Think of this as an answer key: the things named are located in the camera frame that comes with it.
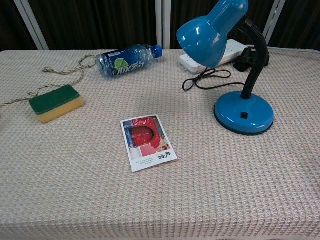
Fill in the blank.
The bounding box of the blue gooseneck table lamp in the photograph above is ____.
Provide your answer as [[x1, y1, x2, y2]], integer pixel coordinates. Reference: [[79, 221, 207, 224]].
[[176, 0, 275, 136]]

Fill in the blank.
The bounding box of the red picture card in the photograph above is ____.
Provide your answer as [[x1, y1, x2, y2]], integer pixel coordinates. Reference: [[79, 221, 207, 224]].
[[120, 114, 179, 173]]

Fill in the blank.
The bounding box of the white power strip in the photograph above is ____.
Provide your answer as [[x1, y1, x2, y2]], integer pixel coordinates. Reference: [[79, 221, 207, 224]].
[[178, 39, 251, 75]]

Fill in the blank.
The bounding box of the clear blue-label plastic bottle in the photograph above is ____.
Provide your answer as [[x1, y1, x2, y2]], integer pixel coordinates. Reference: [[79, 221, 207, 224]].
[[95, 44, 164, 79]]

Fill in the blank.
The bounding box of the black plug adapter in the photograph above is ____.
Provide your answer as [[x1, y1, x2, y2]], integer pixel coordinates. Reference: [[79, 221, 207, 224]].
[[232, 46, 271, 73]]

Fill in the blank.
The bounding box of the green and yellow sponge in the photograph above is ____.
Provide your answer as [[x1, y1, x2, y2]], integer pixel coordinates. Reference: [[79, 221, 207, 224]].
[[28, 84, 85, 124]]

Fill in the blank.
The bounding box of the beige woven tablecloth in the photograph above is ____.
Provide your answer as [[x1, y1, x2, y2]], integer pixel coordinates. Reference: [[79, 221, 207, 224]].
[[0, 48, 320, 240]]

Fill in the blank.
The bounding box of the black power cable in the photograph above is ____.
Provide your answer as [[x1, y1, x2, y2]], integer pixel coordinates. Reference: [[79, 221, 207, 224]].
[[182, 67, 247, 92]]

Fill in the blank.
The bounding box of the white frame post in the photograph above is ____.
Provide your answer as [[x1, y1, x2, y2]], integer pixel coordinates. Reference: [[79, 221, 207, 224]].
[[154, 0, 163, 50], [162, 0, 171, 50], [262, 0, 287, 46], [13, 0, 50, 51]]

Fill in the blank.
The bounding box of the beige twisted rope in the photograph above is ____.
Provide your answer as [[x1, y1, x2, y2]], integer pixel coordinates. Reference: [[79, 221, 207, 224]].
[[0, 54, 97, 108]]

